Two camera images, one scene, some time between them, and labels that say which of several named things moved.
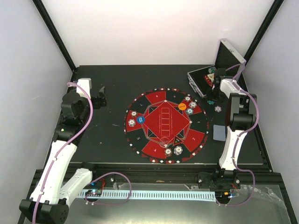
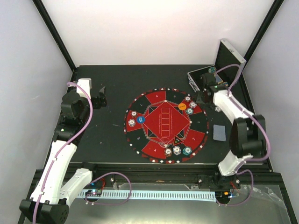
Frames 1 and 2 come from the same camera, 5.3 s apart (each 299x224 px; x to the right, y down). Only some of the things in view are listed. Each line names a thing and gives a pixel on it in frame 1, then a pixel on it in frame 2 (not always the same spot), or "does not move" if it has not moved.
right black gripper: [221, 99] → [199, 100]
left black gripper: [97, 104] does not move
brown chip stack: [187, 99] does not move
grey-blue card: [219, 132] does not move
